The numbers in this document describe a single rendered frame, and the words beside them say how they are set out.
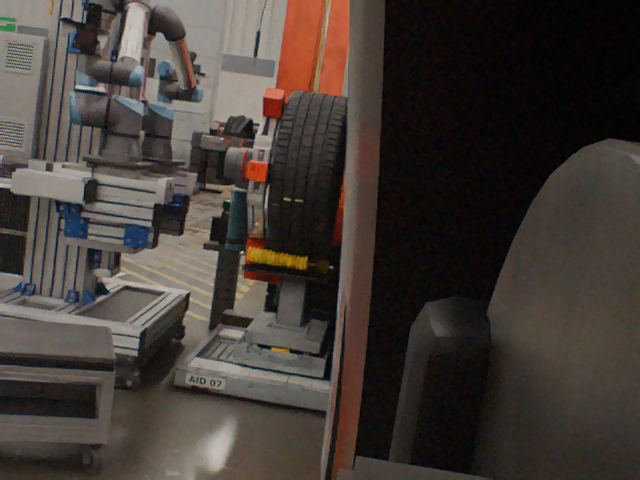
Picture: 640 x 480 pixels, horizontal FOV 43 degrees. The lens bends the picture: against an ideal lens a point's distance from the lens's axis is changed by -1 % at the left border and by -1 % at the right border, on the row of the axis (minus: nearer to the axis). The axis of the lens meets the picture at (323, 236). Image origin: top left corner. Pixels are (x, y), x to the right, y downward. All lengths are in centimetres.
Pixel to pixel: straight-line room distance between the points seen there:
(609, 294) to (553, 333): 4
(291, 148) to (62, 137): 92
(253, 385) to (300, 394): 18
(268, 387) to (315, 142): 92
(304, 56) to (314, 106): 71
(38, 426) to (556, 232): 220
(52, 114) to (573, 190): 322
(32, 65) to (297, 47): 119
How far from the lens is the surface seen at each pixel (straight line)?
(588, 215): 19
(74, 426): 237
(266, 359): 325
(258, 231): 325
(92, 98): 311
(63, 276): 341
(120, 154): 309
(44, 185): 307
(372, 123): 56
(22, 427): 237
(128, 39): 297
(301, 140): 306
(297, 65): 384
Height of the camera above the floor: 100
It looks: 7 degrees down
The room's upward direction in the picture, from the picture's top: 8 degrees clockwise
